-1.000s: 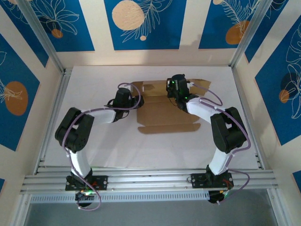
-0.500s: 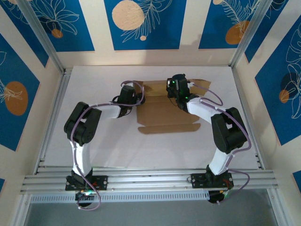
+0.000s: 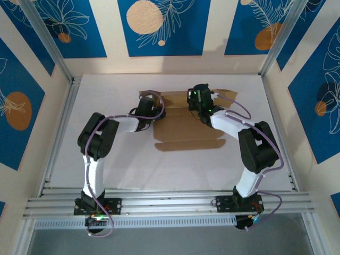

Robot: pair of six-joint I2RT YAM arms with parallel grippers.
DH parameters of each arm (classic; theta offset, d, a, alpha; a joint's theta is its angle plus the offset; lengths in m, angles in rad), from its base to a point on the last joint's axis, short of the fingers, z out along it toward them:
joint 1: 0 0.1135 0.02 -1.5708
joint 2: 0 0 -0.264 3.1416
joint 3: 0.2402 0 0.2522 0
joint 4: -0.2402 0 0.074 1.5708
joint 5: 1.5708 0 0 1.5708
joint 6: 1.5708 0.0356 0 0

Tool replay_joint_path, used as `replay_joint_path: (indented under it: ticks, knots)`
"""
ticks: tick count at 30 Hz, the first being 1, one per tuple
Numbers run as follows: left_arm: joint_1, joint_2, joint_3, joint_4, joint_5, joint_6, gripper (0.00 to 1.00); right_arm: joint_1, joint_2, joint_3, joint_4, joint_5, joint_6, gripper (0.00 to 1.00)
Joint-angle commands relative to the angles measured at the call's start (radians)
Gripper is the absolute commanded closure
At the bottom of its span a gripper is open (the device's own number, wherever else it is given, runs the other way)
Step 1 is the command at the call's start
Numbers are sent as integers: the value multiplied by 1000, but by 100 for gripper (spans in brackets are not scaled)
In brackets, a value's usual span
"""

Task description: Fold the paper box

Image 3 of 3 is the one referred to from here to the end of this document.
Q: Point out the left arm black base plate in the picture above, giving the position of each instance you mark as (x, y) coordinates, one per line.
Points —
(115, 204)

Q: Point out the brown cardboard paper box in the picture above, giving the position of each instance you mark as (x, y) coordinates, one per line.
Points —
(180, 127)

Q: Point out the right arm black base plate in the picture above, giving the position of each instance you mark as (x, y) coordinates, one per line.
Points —
(223, 204)

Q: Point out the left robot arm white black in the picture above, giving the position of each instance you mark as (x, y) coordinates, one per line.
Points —
(93, 172)

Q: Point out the aluminium base rail beam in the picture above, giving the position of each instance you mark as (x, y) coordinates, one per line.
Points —
(170, 203)

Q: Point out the aluminium frame post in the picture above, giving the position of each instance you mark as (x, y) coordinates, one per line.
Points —
(283, 37)
(47, 37)

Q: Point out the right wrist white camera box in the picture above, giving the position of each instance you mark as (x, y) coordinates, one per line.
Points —
(216, 95)

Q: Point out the black controller module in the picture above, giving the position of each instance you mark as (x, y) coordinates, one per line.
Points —
(243, 223)
(91, 221)

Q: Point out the aluminium frame leg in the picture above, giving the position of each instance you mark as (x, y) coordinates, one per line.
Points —
(24, 239)
(316, 244)

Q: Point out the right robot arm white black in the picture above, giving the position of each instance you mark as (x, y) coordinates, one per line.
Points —
(247, 183)

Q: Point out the aluminium side rail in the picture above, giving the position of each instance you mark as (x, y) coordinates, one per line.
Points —
(276, 119)
(65, 119)

